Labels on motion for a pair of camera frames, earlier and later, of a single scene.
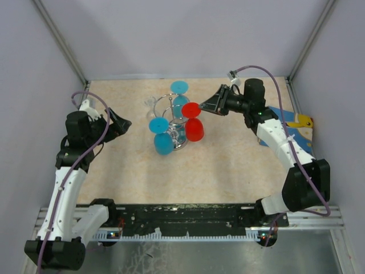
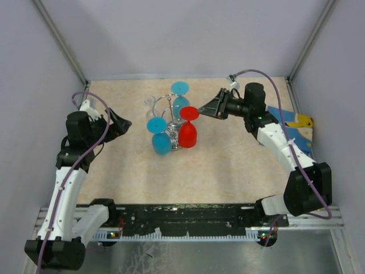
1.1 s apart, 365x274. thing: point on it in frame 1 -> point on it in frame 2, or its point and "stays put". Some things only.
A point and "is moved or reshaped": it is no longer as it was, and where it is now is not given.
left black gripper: [109, 124] stays put
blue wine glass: [178, 88] stays put
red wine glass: [194, 128] is moved or reshaped
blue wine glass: [163, 142] stays put
